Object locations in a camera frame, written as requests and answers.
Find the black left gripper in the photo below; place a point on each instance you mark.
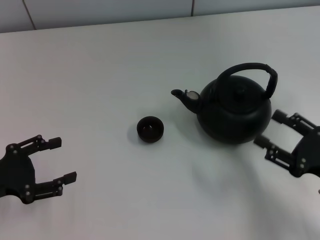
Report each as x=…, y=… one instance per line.
x=17, y=172

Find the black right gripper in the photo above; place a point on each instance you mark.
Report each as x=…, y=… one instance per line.
x=310, y=152

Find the black cast iron teapot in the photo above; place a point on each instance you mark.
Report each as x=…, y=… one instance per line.
x=232, y=117

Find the small black teacup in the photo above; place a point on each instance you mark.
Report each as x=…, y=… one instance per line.
x=150, y=131

